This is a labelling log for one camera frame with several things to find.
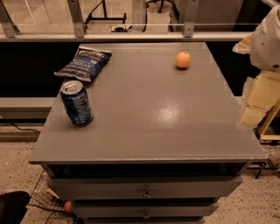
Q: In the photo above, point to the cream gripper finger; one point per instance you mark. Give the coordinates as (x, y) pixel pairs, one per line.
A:
(259, 95)
(243, 46)

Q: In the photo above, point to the orange fruit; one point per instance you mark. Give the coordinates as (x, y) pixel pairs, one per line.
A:
(183, 60)

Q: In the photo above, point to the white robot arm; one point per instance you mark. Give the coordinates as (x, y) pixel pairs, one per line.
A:
(263, 48)

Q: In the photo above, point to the blue pepsi can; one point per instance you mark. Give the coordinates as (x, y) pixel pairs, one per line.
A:
(76, 103)

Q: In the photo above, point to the grey drawer cabinet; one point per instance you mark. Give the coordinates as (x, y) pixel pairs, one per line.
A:
(170, 130)

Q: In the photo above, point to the upper drawer knob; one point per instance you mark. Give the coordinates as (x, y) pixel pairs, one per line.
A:
(146, 194)

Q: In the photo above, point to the black stand base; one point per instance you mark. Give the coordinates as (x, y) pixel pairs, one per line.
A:
(104, 17)

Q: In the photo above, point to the blue chip bag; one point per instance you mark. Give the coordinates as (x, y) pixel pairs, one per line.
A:
(86, 64)

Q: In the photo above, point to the small orange ball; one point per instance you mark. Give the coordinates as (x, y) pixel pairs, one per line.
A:
(68, 206)

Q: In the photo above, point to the metal railing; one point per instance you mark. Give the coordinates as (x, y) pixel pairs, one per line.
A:
(147, 20)

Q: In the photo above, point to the black object on floor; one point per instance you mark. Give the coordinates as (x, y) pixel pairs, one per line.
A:
(13, 207)

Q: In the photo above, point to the yellow wooden frame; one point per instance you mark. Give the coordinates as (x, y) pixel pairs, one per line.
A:
(262, 131)

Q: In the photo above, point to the wire basket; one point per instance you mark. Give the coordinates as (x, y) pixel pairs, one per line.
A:
(42, 196)

